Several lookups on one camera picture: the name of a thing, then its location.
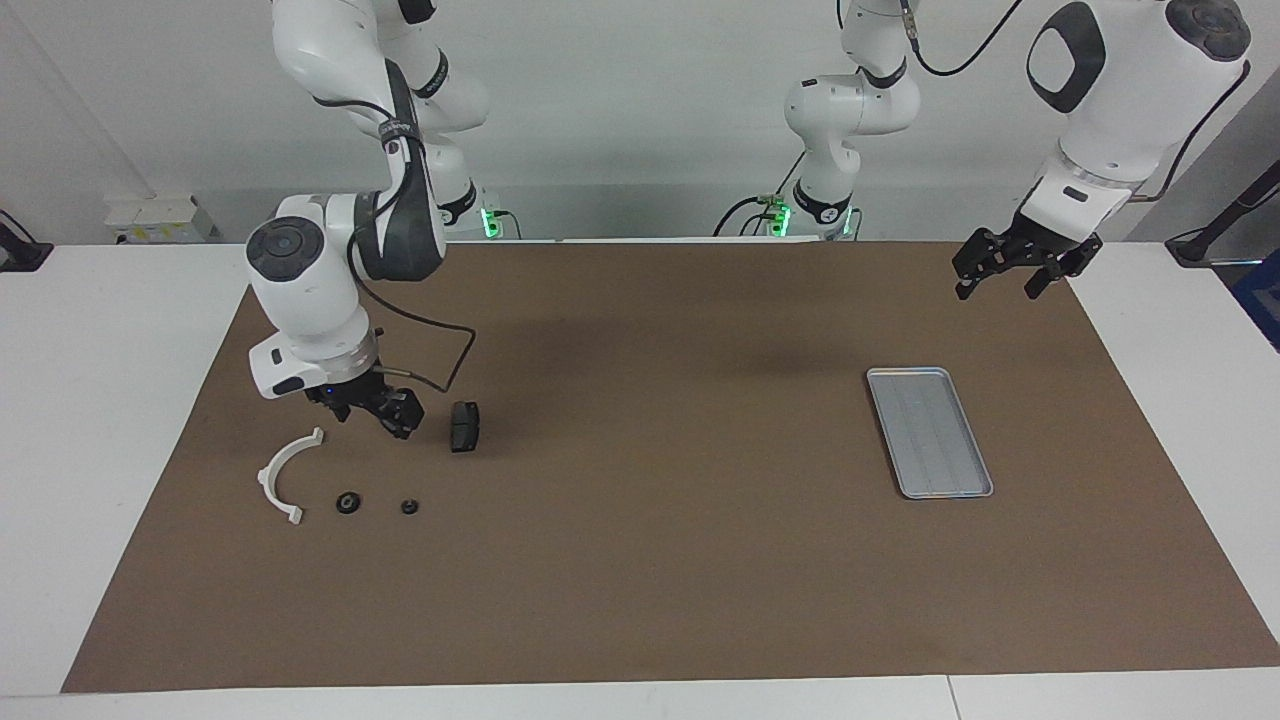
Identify brown table mat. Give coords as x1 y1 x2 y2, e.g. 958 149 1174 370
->
60 240 1280 694

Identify black pole stand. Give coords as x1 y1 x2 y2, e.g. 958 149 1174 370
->
1165 160 1280 269

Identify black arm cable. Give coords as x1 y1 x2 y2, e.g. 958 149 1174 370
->
310 60 477 393
898 0 1253 203

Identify black clamp mount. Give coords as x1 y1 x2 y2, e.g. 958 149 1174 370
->
0 210 53 273

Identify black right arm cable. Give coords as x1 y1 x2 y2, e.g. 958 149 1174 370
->
310 60 477 393

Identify black base cable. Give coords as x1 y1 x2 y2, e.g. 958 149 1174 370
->
713 150 807 238

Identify white curved plastic bracket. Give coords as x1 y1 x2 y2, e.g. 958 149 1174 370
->
257 427 326 526

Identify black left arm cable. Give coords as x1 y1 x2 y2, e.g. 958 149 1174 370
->
898 0 1253 203

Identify blue box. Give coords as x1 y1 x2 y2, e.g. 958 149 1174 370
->
1232 262 1280 353

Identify white power strip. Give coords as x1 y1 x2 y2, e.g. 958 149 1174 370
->
105 195 221 244

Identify silver metal tray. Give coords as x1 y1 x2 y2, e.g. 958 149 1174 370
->
866 367 995 500

